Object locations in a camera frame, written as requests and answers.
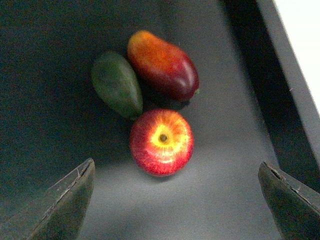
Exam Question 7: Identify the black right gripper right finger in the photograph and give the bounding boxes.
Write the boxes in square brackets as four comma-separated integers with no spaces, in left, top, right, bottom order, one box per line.
[258,161,320,240]

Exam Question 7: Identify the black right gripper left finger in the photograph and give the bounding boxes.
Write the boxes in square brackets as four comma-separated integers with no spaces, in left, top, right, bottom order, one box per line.
[0,158,96,240]

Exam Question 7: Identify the red yellow apple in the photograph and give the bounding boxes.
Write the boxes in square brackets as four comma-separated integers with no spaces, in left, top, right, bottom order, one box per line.
[129,108,195,177]

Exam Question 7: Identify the black lower display tray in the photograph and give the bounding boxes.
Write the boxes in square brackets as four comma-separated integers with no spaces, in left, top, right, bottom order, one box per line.
[0,0,320,240]

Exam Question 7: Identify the green avocado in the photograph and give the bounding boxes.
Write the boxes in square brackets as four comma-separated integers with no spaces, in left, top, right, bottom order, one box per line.
[91,51,143,120]

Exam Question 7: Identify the red orange mango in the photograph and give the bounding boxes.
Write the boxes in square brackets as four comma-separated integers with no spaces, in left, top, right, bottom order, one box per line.
[127,30,200,102]

